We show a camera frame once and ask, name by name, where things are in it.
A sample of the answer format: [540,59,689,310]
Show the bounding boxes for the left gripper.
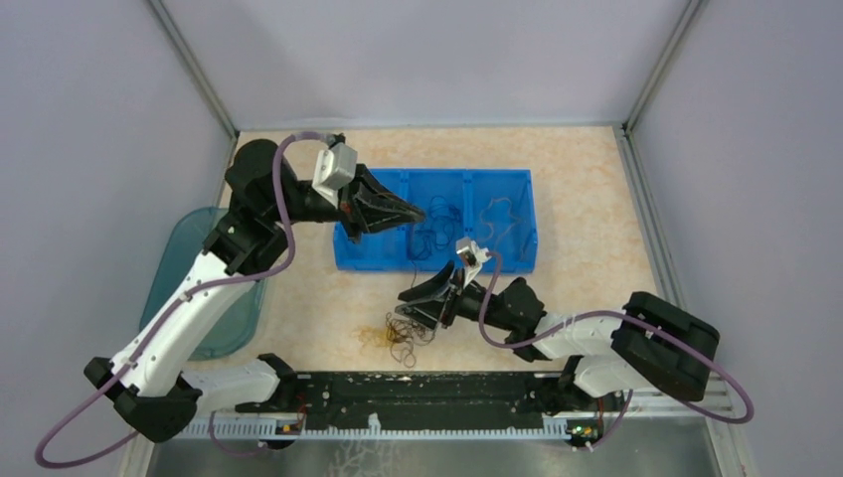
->
[268,163,426,243]

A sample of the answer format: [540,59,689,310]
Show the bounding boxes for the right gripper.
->
[396,260,515,331]

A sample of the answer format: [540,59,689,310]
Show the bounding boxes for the coloured cable bundle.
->
[358,309,439,370]

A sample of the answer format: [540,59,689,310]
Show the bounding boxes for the dark blue cable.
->
[408,192,465,259]

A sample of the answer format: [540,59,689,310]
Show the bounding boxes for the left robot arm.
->
[84,131,425,443]

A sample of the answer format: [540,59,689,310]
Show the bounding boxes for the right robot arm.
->
[396,261,720,409]

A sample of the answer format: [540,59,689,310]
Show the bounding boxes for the blue three-compartment bin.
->
[333,168,539,274]

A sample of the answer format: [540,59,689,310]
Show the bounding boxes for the teal transparent plastic tray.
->
[138,206,268,361]

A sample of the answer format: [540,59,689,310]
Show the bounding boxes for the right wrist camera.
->
[455,237,491,288]

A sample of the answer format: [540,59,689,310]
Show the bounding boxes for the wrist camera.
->
[311,143,358,205]
[455,237,491,288]

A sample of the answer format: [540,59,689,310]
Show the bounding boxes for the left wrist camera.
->
[311,143,358,205]

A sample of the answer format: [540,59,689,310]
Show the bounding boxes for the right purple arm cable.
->
[477,249,756,453]

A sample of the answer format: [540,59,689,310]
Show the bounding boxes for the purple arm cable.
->
[477,249,756,453]
[34,131,334,470]

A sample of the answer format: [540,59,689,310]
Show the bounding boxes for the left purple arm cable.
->
[34,131,334,470]

